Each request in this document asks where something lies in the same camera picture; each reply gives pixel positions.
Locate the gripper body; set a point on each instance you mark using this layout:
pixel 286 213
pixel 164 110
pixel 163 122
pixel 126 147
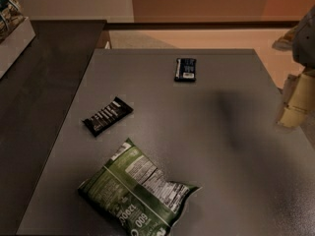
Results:
pixel 305 42

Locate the green jalapeno chip bag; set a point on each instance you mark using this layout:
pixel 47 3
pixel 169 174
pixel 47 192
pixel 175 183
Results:
pixel 132 189

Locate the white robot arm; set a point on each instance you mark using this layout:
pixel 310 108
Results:
pixel 300 40

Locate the dark blue snack bar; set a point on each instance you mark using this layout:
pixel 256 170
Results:
pixel 185 70

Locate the black candy bar wrapper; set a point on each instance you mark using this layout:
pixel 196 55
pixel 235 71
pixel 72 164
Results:
pixel 107 116

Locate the dark side table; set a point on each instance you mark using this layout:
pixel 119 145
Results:
pixel 35 96

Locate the white snack display box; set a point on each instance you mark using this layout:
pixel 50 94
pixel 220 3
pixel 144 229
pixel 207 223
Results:
pixel 16 33

